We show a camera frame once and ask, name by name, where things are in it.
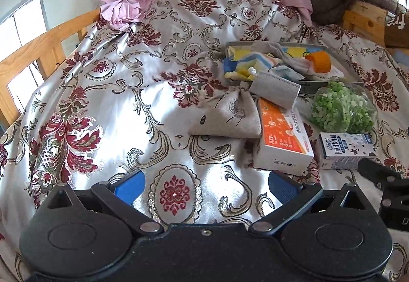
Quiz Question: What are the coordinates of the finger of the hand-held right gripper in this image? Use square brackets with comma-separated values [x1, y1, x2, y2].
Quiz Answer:
[357, 157, 409, 189]

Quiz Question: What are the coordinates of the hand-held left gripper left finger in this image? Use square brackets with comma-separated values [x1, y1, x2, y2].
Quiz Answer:
[41, 169, 164, 235]

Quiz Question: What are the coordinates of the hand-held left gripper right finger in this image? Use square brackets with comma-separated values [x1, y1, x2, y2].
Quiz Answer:
[248, 169, 372, 234]

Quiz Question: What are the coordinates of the grey storage tray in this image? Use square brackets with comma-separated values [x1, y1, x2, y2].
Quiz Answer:
[223, 41, 365, 87]

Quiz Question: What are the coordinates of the striped knit baby hat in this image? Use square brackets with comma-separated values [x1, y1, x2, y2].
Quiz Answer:
[224, 45, 282, 82]

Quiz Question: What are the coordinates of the small milk carton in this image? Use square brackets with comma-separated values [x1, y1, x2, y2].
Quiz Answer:
[315, 132, 378, 170]

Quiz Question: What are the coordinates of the orange and white box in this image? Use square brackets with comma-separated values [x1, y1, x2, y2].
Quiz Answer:
[253, 96, 316, 176]

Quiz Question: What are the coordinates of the bag of green pieces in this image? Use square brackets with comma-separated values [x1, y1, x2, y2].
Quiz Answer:
[306, 78, 378, 136]

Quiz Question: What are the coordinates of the floral satin bedspread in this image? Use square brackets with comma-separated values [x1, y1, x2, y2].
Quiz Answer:
[0, 0, 409, 282]

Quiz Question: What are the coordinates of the grey face mask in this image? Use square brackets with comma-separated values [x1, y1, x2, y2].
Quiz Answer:
[247, 66, 303, 110]

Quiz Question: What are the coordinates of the grey cloth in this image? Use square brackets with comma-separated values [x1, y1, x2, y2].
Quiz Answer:
[271, 43, 317, 80]

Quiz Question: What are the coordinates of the yellow and blue cartoon cloth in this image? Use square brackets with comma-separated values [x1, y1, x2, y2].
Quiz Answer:
[286, 46, 312, 60]

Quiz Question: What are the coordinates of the brown printed cloth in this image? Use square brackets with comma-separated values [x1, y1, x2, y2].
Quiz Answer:
[383, 11, 409, 50]

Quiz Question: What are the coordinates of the window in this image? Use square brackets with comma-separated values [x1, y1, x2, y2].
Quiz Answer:
[0, 0, 49, 106]

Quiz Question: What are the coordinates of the grey linen drawstring pouch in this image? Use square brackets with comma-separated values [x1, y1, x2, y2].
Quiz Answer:
[188, 81, 263, 139]

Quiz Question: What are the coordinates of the wooden bed frame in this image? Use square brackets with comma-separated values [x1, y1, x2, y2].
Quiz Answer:
[0, 8, 103, 134]

